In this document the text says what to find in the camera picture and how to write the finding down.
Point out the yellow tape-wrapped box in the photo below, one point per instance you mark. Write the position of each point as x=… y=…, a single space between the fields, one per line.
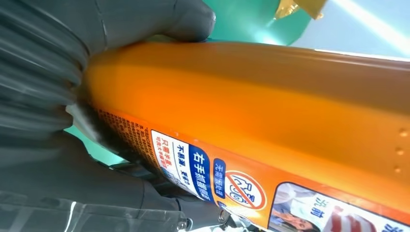
x=307 y=6

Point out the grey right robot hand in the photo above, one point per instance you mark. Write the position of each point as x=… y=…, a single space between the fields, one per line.
x=80 y=198

